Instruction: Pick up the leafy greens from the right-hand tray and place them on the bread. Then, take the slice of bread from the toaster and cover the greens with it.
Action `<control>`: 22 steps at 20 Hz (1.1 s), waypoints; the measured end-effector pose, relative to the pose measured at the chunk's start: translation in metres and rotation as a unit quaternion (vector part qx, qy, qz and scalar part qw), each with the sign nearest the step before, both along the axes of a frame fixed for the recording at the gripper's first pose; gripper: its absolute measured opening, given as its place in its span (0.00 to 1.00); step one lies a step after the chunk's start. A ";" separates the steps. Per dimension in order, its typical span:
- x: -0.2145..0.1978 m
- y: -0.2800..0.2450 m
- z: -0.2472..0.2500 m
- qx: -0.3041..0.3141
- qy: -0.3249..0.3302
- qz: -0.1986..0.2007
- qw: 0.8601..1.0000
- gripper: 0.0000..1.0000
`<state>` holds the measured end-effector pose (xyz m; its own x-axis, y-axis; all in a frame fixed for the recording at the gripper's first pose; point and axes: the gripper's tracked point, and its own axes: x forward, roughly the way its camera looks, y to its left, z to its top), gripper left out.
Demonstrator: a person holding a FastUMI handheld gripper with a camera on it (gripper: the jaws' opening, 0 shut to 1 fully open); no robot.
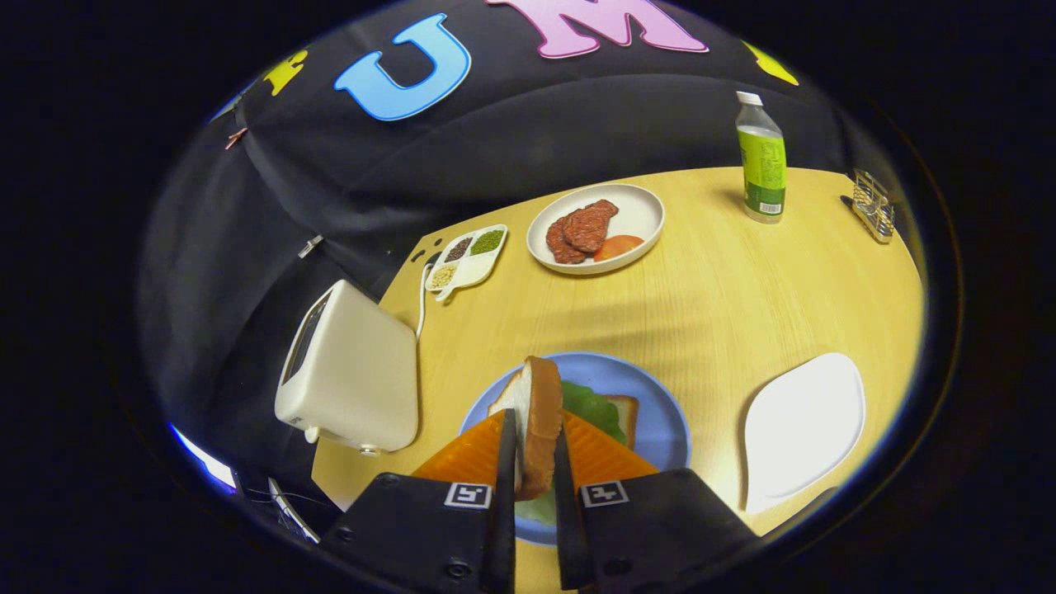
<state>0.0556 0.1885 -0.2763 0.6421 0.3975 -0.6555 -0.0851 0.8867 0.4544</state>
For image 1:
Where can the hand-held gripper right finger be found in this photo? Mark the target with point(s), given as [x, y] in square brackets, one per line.
[565, 511]

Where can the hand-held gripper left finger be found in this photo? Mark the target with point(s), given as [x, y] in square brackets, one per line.
[505, 495]

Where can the thick brown-crust bread slice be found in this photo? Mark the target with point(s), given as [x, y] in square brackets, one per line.
[540, 421]

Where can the green lettuce leaf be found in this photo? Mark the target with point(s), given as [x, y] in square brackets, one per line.
[590, 408]

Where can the thin white bread slice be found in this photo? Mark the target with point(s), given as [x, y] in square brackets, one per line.
[629, 412]

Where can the blue round plate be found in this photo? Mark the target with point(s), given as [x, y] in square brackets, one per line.
[660, 412]

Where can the white toaster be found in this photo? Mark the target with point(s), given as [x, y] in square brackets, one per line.
[355, 371]

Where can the white divided seed dish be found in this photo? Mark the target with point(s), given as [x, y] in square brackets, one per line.
[474, 266]

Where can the white leaf-shaped plate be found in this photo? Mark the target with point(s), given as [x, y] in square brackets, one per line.
[804, 429]

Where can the brown meat patty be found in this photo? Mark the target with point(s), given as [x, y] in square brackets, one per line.
[561, 247]
[590, 227]

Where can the red tomato slice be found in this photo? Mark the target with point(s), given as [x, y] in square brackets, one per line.
[619, 246]

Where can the cream round plate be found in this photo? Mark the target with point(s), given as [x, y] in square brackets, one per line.
[639, 214]

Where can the white cloth clip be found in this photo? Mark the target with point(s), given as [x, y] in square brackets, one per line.
[310, 247]

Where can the black backdrop cloth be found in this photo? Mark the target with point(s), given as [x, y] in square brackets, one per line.
[371, 181]

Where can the green label plastic bottle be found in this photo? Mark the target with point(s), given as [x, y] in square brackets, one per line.
[763, 165]

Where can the pink cloth clip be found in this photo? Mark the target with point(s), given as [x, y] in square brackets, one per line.
[236, 139]

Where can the thin white rail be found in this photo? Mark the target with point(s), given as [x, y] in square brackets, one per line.
[293, 511]

